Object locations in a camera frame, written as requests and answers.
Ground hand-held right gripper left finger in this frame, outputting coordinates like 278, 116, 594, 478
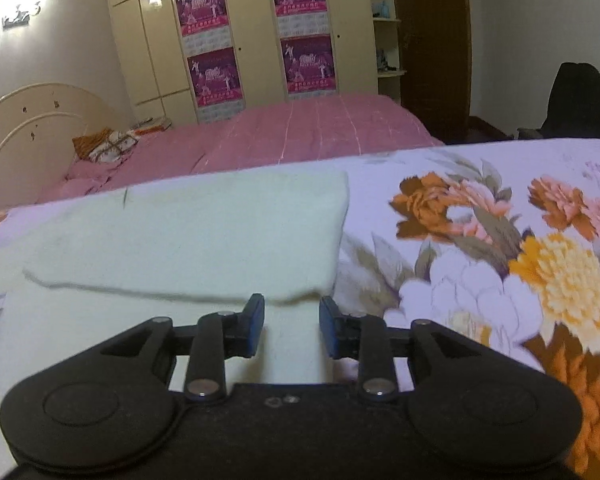
100, 293, 266, 404

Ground cream corner shelf unit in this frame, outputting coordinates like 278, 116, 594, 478
365, 0, 406, 107

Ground dark brown door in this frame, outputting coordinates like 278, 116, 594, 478
392, 0, 474, 144

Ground cream rounded headboard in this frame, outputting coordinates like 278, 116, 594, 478
0, 82, 134, 209

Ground pink checked bedspread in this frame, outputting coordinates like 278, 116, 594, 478
62, 92, 446, 202

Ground lilac floral blanket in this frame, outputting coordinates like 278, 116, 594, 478
0, 137, 600, 480

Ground cream white knitted garment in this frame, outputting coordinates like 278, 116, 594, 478
0, 170, 351, 476

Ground cream wardrobe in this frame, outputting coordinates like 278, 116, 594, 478
102, 0, 382, 124

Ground black chair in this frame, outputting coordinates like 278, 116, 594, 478
539, 62, 600, 139

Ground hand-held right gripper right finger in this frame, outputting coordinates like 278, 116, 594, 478
319, 296, 487, 404

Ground folded pale cloth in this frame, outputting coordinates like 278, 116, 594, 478
131, 116, 174, 137

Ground patterned folded cloths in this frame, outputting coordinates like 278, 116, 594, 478
72, 128, 142, 164

